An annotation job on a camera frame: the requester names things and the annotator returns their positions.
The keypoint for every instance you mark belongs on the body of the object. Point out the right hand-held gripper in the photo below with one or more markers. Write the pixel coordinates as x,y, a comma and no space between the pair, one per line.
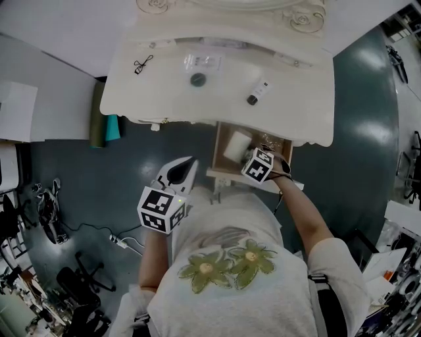
258,166

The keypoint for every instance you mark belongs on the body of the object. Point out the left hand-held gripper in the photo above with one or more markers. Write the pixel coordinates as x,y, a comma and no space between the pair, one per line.
161,210

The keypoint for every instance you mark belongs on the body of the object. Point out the white box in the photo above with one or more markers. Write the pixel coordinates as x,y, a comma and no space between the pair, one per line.
235,145

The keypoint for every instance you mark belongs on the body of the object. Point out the wooden large drawer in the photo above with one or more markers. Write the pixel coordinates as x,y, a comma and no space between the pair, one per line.
220,154

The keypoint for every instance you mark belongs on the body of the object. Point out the person's right forearm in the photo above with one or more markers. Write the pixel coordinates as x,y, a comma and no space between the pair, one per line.
306,217

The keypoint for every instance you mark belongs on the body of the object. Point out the person's left forearm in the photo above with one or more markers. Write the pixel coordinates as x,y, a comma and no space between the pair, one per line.
154,260

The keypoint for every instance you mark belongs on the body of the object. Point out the small shiny metal part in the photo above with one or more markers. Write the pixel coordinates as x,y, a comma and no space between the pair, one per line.
165,120

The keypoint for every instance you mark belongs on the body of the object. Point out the white dressing table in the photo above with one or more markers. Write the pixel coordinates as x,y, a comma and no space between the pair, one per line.
164,98

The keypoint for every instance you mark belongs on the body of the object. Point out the person's right hand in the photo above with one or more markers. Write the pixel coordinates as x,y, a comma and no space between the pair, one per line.
281,168

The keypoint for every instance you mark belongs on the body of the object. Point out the clear plastic bag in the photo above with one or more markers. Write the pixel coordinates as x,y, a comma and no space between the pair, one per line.
273,142

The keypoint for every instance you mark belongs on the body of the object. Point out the white tube with black cap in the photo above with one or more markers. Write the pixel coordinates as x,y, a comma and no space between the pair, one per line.
258,90

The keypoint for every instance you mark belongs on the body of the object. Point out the teal roll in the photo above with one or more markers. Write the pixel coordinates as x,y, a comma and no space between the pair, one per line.
112,128

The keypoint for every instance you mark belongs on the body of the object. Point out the white power strip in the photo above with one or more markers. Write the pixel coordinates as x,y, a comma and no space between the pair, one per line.
118,242

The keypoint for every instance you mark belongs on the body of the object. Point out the dark green round compact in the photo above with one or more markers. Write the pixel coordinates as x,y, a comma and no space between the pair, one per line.
198,79

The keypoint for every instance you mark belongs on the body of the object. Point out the olive green roll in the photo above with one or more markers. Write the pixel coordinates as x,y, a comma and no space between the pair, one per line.
98,115

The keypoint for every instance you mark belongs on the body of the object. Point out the clear labelled packet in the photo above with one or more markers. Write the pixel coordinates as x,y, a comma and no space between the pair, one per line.
202,62

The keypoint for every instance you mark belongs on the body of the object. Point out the black eyelash curler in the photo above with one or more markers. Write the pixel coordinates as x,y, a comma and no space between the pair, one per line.
142,64

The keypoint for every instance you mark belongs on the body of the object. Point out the white flower-print shirt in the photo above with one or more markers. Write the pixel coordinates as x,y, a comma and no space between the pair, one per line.
237,296

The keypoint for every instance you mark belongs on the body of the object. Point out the grey folded device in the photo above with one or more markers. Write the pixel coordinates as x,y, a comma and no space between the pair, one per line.
49,210

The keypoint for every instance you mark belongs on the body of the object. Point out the black office chair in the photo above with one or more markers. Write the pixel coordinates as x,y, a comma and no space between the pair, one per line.
11,217
79,286
414,171

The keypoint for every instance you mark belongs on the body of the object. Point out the oval ornate mirror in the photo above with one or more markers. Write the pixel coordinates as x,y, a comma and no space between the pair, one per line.
230,13

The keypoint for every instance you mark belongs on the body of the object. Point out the white cluttered desk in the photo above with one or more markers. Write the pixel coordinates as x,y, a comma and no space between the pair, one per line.
388,263

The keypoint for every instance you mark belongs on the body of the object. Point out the small orange box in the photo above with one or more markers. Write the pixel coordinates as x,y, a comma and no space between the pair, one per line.
388,275

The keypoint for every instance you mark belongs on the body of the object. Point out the black folded tripod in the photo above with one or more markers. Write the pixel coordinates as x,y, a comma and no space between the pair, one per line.
398,64

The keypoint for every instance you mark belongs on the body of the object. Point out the white flat panel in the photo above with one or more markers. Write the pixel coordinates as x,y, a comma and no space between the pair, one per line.
16,112

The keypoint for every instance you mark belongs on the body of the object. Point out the black metal frame chair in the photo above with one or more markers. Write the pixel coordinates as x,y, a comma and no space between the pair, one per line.
361,247

